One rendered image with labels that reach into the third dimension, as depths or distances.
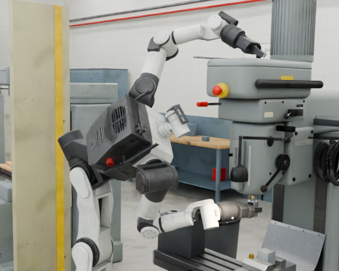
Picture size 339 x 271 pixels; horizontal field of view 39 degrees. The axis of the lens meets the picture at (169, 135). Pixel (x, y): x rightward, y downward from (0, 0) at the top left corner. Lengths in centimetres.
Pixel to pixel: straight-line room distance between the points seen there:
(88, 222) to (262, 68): 102
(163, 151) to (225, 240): 225
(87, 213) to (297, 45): 120
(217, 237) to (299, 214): 166
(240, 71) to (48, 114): 183
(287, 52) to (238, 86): 41
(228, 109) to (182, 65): 648
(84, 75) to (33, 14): 643
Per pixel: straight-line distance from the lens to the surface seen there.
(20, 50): 332
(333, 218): 244
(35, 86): 336
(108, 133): 192
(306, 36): 225
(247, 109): 199
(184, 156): 853
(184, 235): 243
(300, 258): 247
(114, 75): 934
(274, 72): 199
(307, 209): 247
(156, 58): 219
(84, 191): 214
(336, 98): 246
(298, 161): 220
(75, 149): 216
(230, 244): 415
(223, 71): 195
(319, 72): 683
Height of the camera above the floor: 180
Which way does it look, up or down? 7 degrees down
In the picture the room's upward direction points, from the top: 1 degrees clockwise
